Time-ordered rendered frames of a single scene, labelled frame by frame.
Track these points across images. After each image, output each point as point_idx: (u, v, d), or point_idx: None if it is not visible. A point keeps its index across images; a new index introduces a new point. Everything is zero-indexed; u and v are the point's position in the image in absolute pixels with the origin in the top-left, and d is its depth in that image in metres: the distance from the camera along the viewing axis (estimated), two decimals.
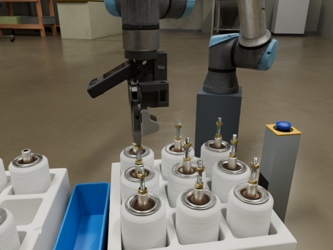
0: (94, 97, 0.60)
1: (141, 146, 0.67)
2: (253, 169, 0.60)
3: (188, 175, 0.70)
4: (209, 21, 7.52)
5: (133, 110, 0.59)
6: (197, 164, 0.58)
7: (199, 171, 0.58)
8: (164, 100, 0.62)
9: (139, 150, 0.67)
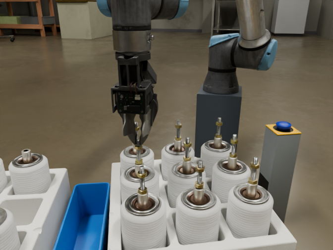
0: None
1: (141, 146, 0.67)
2: (253, 169, 0.60)
3: (188, 175, 0.70)
4: (209, 21, 7.52)
5: None
6: (197, 164, 0.58)
7: (199, 171, 0.58)
8: (117, 107, 0.58)
9: (139, 150, 0.67)
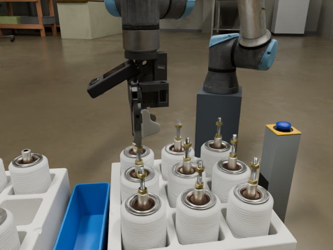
0: (94, 97, 0.60)
1: None
2: (253, 169, 0.60)
3: (188, 175, 0.70)
4: (209, 21, 7.52)
5: (133, 109, 0.59)
6: (197, 164, 0.58)
7: (199, 171, 0.58)
8: (164, 100, 0.62)
9: (141, 147, 0.69)
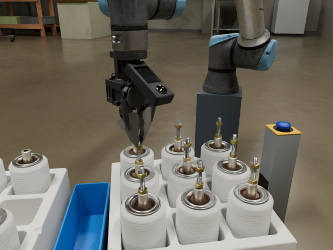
0: (169, 101, 0.58)
1: (141, 147, 0.67)
2: (253, 169, 0.60)
3: (188, 175, 0.70)
4: (209, 21, 7.52)
5: None
6: (197, 164, 0.58)
7: (199, 171, 0.58)
8: None
9: (138, 150, 0.67)
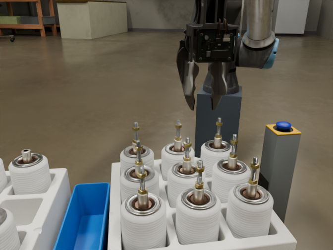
0: None
1: (135, 147, 0.67)
2: (253, 169, 0.60)
3: (188, 175, 0.70)
4: None
5: (177, 52, 0.51)
6: (197, 164, 0.58)
7: (199, 171, 0.58)
8: (196, 54, 0.44)
9: (135, 148, 0.68)
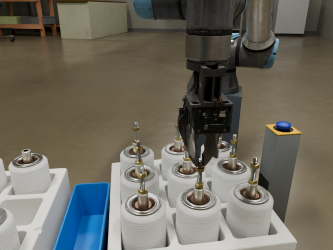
0: None
1: (135, 147, 0.67)
2: (253, 169, 0.60)
3: (188, 175, 0.70)
4: None
5: (178, 117, 0.55)
6: (197, 164, 0.58)
7: (199, 171, 0.58)
8: (194, 126, 0.49)
9: (135, 148, 0.68)
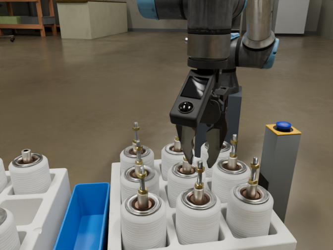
0: (197, 126, 0.46)
1: (135, 147, 0.67)
2: (253, 169, 0.60)
3: (188, 175, 0.70)
4: None
5: (226, 123, 0.52)
6: (200, 166, 0.58)
7: (204, 168, 0.59)
8: None
9: (135, 148, 0.68)
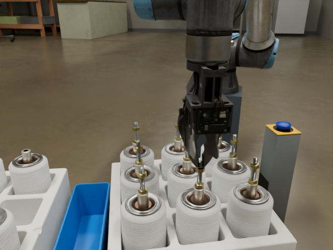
0: None
1: (135, 147, 0.67)
2: (253, 169, 0.60)
3: (188, 175, 0.70)
4: None
5: (178, 118, 0.55)
6: (200, 166, 0.58)
7: (204, 168, 0.59)
8: (195, 127, 0.49)
9: (135, 148, 0.68)
